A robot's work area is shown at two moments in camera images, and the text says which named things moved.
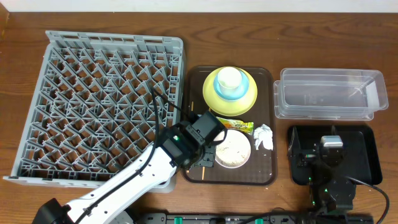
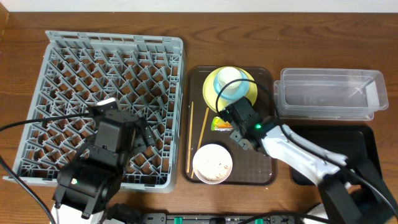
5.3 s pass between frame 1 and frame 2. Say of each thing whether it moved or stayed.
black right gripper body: moved
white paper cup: stayed
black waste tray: stayed
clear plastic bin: stayed
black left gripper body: moved
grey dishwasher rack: stayed
